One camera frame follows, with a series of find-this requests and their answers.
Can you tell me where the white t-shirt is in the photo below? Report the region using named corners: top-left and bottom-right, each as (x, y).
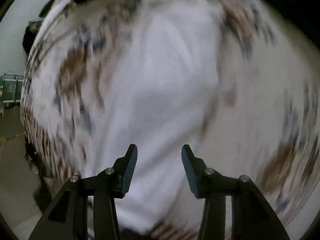
top-left (85, 1), bottom-right (223, 234)

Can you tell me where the floral fleece blanket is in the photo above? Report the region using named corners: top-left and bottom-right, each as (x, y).
top-left (21, 0), bottom-right (319, 239)

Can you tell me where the green wheeled cart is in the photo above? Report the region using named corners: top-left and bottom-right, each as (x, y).
top-left (1, 72), bottom-right (24, 104)

